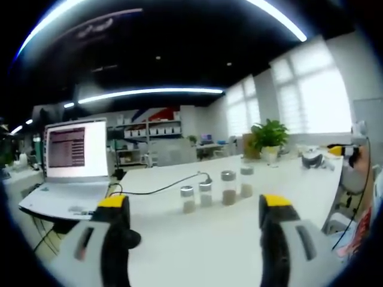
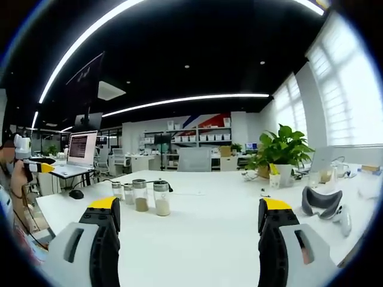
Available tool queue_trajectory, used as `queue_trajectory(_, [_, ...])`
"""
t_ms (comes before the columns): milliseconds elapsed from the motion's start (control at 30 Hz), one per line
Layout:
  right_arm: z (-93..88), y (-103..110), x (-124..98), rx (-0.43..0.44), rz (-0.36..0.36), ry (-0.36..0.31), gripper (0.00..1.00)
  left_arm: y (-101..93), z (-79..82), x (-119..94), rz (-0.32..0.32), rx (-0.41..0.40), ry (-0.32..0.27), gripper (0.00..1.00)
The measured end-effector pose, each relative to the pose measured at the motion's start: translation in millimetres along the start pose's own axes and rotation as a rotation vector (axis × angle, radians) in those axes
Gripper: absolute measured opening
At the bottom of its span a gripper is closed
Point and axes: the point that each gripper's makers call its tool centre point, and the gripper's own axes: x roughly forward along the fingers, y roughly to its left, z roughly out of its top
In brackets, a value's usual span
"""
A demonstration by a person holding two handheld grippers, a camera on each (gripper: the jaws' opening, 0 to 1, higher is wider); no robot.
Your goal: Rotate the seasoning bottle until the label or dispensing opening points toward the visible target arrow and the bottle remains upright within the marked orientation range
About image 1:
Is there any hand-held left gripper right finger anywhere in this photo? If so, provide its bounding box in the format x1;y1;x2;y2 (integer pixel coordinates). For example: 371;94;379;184
258;194;342;287

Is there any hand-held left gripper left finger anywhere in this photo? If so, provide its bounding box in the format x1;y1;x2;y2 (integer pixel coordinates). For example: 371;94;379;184
48;196;142;287

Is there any white open laptop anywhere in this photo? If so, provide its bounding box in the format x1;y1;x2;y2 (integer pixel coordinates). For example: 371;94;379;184
18;117;124;221

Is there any grey storage shelf with boxes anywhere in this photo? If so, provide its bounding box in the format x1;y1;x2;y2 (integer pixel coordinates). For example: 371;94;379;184
107;111;184;168

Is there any white and black headset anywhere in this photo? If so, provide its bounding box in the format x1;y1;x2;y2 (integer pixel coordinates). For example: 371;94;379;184
301;148;336;172

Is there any clear seasoning bottle grey cap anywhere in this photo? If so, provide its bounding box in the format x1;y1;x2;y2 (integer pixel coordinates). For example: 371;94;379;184
239;166;254;199
199;181;213;207
180;185;196;214
220;170;238;206

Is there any person's right hand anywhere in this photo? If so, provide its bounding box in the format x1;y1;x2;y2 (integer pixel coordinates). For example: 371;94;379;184
356;146;375;195

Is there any black cable on table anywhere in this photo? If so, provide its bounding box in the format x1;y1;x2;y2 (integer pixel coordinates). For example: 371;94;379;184
108;171;214;198

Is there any person's red printed clothing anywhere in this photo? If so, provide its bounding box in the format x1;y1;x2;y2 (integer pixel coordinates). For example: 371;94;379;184
336;204;376;264

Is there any large bright window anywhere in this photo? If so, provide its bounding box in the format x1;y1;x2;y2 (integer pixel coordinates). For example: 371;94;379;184
269;38;352;135
226;76;262;139

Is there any long ceiling light strip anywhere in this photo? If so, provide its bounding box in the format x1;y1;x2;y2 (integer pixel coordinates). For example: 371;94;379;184
11;0;308;69
63;87;225;109

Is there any green potted plant white pot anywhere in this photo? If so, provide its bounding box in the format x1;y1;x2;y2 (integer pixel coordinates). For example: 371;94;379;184
249;118;290;164

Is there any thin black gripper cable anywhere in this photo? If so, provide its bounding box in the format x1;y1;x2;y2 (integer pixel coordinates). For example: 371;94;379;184
330;136;372;251

